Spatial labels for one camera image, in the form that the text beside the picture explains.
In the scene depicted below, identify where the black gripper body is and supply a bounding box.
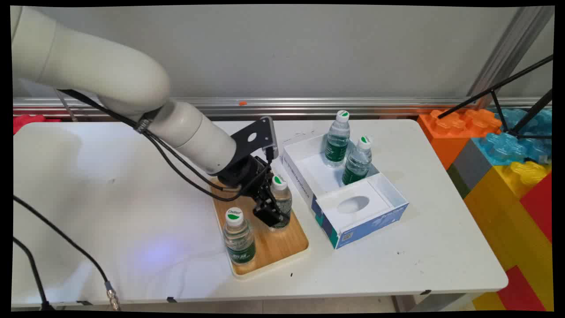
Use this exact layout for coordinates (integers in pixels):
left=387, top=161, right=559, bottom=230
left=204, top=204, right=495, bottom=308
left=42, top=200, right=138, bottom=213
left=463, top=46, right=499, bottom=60
left=218, top=154, right=271, bottom=200

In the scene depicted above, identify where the clear water bottle white cap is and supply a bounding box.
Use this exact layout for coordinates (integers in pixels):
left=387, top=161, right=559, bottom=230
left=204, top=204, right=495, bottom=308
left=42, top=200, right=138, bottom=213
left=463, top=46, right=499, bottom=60
left=341, top=136, right=373, bottom=186
left=222, top=207, right=257, bottom=266
left=324, top=110, right=351, bottom=169
left=268, top=174, right=293, bottom=233

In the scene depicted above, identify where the bamboo tray white rim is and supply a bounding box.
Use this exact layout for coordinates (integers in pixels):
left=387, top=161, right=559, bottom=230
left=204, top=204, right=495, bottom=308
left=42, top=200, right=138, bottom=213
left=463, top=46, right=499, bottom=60
left=209, top=176, right=310, bottom=280

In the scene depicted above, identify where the white and blue cardboard box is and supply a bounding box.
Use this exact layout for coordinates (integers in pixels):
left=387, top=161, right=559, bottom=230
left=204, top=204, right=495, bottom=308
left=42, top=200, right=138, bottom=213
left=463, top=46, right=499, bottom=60
left=281, top=132, right=410, bottom=250

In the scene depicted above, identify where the white insert with oval hole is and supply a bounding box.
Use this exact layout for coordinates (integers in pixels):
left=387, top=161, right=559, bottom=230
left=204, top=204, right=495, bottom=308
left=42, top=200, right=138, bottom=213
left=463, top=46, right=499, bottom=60
left=315, top=180, right=394, bottom=233

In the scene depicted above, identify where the dark green toy brick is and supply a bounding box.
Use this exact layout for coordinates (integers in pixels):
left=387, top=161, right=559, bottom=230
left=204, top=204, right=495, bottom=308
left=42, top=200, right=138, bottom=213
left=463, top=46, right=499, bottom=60
left=446, top=163, right=471, bottom=200

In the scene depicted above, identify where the orange toy brick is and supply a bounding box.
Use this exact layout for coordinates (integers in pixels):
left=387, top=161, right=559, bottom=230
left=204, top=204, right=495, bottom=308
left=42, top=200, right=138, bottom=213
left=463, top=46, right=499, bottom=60
left=417, top=108, right=504, bottom=171

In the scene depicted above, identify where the grey toy brick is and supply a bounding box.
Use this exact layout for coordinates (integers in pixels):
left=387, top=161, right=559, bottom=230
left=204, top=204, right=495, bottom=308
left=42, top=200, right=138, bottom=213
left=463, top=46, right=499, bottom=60
left=452, top=139, right=493, bottom=193

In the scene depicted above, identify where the yellow toy brick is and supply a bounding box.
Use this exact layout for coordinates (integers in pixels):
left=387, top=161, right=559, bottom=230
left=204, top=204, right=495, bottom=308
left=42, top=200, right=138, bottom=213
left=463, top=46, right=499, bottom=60
left=463, top=160, right=553, bottom=312

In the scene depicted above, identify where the black tripod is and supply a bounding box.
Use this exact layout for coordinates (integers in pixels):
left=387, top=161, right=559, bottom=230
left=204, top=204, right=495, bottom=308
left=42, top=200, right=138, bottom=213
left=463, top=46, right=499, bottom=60
left=437, top=54, right=554, bottom=140

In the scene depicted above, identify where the translucent blue toy brick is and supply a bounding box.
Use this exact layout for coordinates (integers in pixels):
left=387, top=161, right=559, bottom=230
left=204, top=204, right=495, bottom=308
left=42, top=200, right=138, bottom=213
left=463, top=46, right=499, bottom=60
left=470, top=107, right=553, bottom=167

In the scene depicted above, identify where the large red toy brick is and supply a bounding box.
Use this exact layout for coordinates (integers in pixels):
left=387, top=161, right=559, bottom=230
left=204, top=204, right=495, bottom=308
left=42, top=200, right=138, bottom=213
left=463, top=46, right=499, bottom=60
left=520, top=171, right=554, bottom=244

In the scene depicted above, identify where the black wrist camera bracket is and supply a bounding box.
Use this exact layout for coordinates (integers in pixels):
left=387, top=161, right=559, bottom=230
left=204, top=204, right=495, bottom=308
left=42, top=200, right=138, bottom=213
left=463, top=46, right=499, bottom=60
left=227, top=117, right=271, bottom=168

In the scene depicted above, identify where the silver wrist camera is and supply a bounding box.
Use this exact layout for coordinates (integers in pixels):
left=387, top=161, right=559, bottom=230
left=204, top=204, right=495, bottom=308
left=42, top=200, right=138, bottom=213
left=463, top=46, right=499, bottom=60
left=260, top=115, right=280, bottom=161

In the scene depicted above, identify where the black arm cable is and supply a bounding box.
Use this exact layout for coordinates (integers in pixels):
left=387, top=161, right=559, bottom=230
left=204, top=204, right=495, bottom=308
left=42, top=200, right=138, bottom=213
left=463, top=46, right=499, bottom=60
left=148, top=132, right=275, bottom=202
left=56, top=89, right=242, bottom=191

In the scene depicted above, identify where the horizontal aluminium rail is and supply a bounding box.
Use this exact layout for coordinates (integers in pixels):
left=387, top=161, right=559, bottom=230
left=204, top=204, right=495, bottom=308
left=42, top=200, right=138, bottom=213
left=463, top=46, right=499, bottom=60
left=12, top=96, right=552, bottom=119

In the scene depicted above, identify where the black cable strap white print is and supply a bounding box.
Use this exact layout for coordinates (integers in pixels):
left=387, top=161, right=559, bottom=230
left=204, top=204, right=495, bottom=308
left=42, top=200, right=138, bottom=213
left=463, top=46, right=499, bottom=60
left=135, top=110, right=162, bottom=134

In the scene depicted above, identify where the grey table frame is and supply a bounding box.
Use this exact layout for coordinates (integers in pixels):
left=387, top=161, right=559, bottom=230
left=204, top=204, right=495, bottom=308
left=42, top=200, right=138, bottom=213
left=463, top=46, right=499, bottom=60
left=392, top=291, right=485, bottom=313

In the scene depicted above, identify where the black cable with metal connector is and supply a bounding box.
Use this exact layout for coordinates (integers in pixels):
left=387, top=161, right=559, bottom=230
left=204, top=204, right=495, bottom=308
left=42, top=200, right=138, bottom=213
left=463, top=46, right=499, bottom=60
left=12, top=195, right=121, bottom=311

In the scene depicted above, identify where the plain black cable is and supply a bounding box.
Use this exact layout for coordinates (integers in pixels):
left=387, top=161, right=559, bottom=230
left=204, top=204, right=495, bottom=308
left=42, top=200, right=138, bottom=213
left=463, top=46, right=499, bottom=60
left=12, top=237, right=54, bottom=311

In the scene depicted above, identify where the slanted aluminium post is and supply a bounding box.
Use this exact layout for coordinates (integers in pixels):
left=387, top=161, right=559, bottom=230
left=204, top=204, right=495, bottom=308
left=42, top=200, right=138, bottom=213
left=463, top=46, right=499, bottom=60
left=467, top=6, right=555, bottom=109

